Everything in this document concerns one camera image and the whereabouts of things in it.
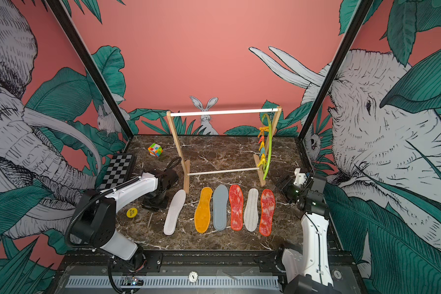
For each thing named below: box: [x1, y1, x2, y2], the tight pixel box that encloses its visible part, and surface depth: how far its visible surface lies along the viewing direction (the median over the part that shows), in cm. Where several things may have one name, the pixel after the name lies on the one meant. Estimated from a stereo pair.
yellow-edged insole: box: [194, 186, 213, 234], surface depth 90 cm
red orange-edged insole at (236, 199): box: [229, 184, 244, 232], surface depth 92 cm
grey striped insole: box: [162, 189, 187, 236], surface depth 89 cm
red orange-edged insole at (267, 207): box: [259, 188, 276, 238], surface depth 90 cm
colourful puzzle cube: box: [147, 142, 164, 158], surface depth 110 cm
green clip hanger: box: [257, 113, 273, 181], surface depth 85 cm
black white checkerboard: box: [99, 153, 137, 190], surface depth 100 cm
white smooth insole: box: [212, 184, 230, 231], surface depth 91 cm
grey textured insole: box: [243, 188, 260, 233], surface depth 90 cm
